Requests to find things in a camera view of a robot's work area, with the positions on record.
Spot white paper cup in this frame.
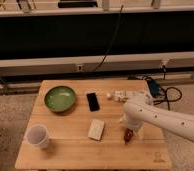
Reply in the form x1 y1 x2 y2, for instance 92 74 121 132
25 124 49 149

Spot green bowl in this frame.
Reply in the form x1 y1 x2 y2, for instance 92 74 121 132
44 86 76 112

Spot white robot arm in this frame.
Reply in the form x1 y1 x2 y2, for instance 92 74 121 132
122 96 194 142

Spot white wall socket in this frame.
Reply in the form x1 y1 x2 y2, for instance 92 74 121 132
77 64 83 72

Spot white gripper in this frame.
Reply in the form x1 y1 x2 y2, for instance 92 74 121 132
119 115 143 132

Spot white sponge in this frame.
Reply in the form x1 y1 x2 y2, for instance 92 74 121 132
88 119 105 141

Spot black smartphone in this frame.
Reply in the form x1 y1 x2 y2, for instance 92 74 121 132
86 93 100 111

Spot wooden table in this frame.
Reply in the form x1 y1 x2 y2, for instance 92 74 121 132
15 80 171 170

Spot black hanging cable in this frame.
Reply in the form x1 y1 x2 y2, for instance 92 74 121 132
92 3 125 72

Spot blue power box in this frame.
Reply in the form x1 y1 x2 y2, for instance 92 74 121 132
147 81 159 97

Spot clear plastic bottle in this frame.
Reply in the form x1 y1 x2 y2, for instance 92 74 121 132
105 89 139 104

